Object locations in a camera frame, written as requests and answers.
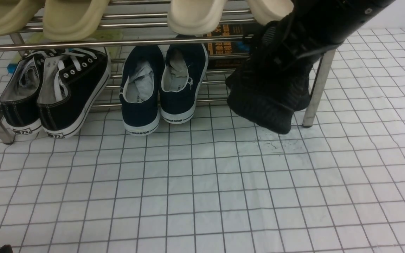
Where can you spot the black knit sneaker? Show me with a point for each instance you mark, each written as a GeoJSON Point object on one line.
{"type": "Point", "coordinates": [258, 87]}
{"type": "Point", "coordinates": [298, 92]}

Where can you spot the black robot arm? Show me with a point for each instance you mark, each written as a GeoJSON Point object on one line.
{"type": "Point", "coordinates": [317, 26]}

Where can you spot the stainless steel shoe rack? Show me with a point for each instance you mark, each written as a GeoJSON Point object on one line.
{"type": "Point", "coordinates": [22, 48]}

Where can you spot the blue object behind rack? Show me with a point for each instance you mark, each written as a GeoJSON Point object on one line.
{"type": "Point", "coordinates": [11, 68]}

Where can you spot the navy Warrior sneaker right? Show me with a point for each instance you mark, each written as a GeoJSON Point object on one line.
{"type": "Point", "coordinates": [184, 71]}

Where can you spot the navy warrior sneaker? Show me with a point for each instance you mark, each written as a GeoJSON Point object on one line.
{"type": "Point", "coordinates": [184, 71]}
{"type": "Point", "coordinates": [139, 90]}

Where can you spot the navy Warrior sneaker left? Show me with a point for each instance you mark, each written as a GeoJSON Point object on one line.
{"type": "Point", "coordinates": [139, 90]}

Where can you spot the black box orange print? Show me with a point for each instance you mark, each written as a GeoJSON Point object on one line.
{"type": "Point", "coordinates": [229, 54]}

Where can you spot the cream slipper left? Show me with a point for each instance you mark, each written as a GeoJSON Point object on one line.
{"type": "Point", "coordinates": [194, 17]}

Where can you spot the cream slipper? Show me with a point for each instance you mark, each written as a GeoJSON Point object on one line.
{"type": "Point", "coordinates": [194, 17]}
{"type": "Point", "coordinates": [265, 11]}

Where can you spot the cream slipper right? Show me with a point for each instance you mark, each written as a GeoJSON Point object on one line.
{"type": "Point", "coordinates": [265, 11]}

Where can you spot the black canvas sneaker right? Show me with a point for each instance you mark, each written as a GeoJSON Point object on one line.
{"type": "Point", "coordinates": [71, 83]}

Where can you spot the black canvas sneaker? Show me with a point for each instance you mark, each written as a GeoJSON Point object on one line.
{"type": "Point", "coordinates": [19, 99]}
{"type": "Point", "coordinates": [71, 83]}

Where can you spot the white grid floor cloth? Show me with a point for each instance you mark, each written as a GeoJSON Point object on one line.
{"type": "Point", "coordinates": [220, 184]}

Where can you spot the yellow-green slipper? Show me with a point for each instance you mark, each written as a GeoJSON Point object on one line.
{"type": "Point", "coordinates": [15, 14]}
{"type": "Point", "coordinates": [72, 20]}

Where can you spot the black canvas sneaker left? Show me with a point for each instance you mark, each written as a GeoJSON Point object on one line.
{"type": "Point", "coordinates": [19, 99]}

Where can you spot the yellow-green slipper far left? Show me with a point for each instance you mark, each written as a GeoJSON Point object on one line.
{"type": "Point", "coordinates": [15, 14]}

